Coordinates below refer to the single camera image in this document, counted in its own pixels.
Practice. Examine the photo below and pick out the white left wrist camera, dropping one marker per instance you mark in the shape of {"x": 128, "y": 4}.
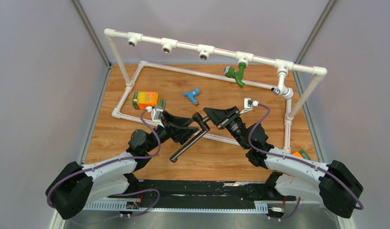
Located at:
{"x": 156, "y": 112}

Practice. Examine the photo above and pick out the orange green carton box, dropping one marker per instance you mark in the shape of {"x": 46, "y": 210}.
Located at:
{"x": 141, "y": 100}

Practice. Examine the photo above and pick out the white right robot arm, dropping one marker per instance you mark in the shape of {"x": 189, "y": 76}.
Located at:
{"x": 337, "y": 187}

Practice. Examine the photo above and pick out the green water faucet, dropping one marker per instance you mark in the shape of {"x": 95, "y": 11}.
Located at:
{"x": 237, "y": 75}

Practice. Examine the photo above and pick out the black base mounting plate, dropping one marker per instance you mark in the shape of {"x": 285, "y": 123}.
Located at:
{"x": 203, "y": 194}

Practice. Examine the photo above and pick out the aluminium frame rail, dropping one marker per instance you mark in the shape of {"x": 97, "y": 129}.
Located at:
{"x": 288, "y": 187}

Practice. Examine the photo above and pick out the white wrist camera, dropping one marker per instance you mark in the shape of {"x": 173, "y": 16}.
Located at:
{"x": 248, "y": 105}
{"x": 156, "y": 112}

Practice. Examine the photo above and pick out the white water faucet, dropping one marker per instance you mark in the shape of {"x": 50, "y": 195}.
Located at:
{"x": 286, "y": 92}

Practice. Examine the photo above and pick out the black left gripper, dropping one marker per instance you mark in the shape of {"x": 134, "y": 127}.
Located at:
{"x": 178, "y": 134}

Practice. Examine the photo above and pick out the white PVC pipe frame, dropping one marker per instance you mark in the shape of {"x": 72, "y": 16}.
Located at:
{"x": 204, "y": 52}

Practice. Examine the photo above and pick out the orange box near right arm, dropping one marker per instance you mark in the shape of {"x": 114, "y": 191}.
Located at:
{"x": 302, "y": 154}

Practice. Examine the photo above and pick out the black long-handle water faucet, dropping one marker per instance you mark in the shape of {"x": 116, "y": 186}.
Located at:
{"x": 202, "y": 121}

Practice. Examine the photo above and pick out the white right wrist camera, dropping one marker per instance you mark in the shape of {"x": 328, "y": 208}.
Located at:
{"x": 248, "y": 105}

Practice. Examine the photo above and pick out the blue water faucet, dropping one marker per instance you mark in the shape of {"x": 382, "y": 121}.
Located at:
{"x": 191, "y": 96}

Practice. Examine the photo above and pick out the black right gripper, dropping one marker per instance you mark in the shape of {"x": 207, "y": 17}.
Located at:
{"x": 219, "y": 117}

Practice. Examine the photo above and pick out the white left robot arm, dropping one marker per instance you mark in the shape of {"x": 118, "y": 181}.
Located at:
{"x": 77, "y": 185}

